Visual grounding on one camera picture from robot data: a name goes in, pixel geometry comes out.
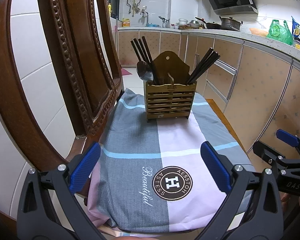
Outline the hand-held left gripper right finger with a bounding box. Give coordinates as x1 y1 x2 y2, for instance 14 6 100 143
197 141 284 240

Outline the steel pot with lid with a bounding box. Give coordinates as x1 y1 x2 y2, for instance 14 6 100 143
219 16 243 32

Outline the set of black chopsticks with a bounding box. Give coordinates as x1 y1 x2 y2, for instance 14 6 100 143
130 36 221 85

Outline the black wok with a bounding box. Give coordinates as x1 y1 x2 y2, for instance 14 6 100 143
195 17 222 30

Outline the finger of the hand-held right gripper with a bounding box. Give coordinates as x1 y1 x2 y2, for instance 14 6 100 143
252 141 279 166
276 129 300 148

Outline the kitchen cabinet run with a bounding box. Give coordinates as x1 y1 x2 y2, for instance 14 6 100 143
117 27 300 177

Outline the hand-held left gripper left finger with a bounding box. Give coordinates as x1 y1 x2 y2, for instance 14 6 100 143
16 141 103 240

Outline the orange cutting board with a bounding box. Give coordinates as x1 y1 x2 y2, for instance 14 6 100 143
249 27 269 37

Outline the steel kitchen faucet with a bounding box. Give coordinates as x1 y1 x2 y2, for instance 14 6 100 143
140 9 150 27

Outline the carved wooden chair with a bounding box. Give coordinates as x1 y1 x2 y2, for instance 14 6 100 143
0 0 249 222

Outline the wooden slatted utensil holder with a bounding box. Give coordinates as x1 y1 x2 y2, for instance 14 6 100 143
144 51 196 122

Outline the green plastic bag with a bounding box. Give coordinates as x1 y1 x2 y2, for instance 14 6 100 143
266 19 293 45

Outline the grey pink printed cloth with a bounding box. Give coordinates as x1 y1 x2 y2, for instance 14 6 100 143
86 87 253 236

